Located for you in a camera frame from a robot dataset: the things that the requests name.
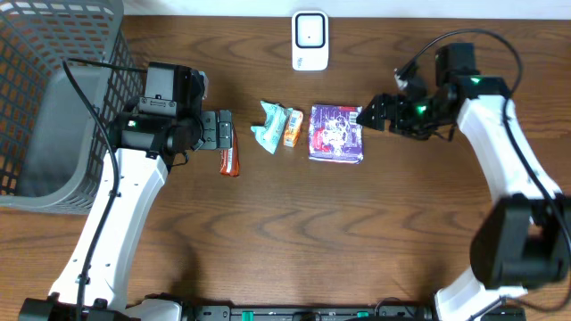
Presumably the mint green snack wrapper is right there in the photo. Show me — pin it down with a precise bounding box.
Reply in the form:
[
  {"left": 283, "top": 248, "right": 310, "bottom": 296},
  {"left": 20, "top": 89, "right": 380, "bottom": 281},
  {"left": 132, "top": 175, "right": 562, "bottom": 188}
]
[{"left": 251, "top": 101, "right": 293, "bottom": 154}]

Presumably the grey plastic mesh basket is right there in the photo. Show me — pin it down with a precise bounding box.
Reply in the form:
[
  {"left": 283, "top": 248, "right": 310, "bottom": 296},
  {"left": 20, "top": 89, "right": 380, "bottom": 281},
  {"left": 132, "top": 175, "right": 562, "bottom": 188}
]
[{"left": 1, "top": 0, "right": 144, "bottom": 215}]

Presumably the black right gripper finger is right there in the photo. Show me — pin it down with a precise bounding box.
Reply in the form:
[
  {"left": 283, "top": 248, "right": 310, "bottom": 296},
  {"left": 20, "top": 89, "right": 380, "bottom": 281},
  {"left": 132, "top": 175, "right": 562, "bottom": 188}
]
[
  {"left": 356, "top": 111, "right": 386, "bottom": 131},
  {"left": 363, "top": 94, "right": 388, "bottom": 115}
]

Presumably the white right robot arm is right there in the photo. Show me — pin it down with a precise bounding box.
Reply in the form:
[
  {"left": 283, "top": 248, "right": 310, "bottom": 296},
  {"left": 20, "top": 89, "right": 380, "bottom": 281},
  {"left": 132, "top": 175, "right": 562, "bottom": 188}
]
[{"left": 356, "top": 43, "right": 570, "bottom": 320}]

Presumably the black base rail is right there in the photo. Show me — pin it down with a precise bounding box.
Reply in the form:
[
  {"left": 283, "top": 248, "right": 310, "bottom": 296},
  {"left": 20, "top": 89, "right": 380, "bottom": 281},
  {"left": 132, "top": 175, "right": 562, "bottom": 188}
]
[{"left": 191, "top": 303, "right": 527, "bottom": 321}]

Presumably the white barcode scanner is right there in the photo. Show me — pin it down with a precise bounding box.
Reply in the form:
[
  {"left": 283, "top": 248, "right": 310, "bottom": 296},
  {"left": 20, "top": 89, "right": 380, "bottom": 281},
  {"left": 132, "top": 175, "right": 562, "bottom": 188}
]
[{"left": 291, "top": 11, "right": 329, "bottom": 71}]

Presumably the orange juice carton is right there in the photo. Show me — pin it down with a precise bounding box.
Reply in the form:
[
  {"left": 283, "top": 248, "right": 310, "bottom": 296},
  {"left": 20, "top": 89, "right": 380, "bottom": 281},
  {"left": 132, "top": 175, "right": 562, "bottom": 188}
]
[{"left": 283, "top": 110, "right": 303, "bottom": 147}]

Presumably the purple sanitary pad pack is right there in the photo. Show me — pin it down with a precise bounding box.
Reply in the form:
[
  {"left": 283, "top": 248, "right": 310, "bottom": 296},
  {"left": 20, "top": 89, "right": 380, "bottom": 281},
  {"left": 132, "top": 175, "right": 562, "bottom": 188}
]
[{"left": 308, "top": 104, "right": 364, "bottom": 164}]

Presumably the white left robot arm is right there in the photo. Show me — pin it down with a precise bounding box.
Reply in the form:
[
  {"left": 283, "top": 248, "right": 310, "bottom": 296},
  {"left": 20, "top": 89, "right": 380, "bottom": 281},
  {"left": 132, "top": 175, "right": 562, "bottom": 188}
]
[{"left": 18, "top": 62, "right": 234, "bottom": 321}]

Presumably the red snack bar wrapper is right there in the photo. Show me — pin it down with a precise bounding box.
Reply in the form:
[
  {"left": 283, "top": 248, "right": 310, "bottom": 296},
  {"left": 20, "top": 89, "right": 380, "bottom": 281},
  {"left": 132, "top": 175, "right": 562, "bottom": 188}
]
[{"left": 219, "top": 130, "right": 240, "bottom": 177}]

